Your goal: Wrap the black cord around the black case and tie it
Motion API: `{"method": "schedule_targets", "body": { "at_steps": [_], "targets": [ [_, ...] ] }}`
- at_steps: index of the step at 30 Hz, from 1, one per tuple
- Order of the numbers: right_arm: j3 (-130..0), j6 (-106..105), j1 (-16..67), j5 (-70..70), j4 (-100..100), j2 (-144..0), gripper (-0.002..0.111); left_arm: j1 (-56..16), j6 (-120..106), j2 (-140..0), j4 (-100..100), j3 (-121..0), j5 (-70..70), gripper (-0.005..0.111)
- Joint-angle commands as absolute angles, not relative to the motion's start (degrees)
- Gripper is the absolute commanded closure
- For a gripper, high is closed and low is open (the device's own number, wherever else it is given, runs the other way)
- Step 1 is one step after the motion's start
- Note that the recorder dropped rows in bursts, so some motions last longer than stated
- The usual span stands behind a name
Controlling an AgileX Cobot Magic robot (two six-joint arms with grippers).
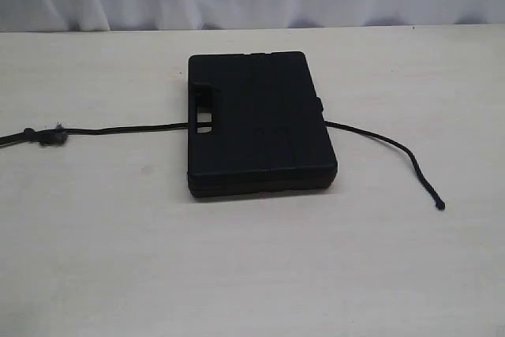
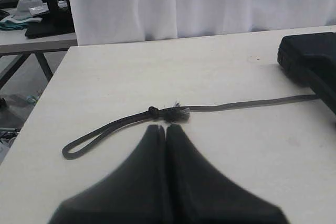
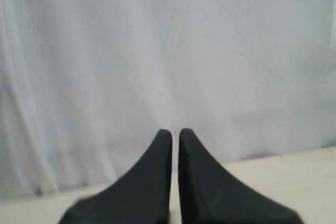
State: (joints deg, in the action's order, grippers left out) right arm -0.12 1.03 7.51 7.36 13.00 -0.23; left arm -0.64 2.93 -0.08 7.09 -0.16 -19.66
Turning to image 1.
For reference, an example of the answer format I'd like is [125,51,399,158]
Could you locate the black plastic carrying case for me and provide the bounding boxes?
[187,51,338,198]

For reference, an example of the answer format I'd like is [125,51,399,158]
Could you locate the black cord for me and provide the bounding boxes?
[0,119,447,211]

